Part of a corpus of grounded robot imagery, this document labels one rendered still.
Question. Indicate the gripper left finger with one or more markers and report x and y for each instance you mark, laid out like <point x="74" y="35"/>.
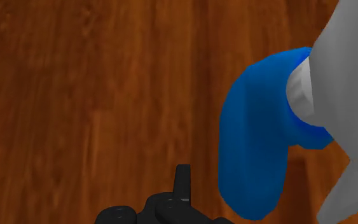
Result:
<point x="181" y="186"/>

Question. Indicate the grey and blue curved object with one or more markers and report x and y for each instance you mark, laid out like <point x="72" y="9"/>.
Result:
<point x="253" y="139"/>

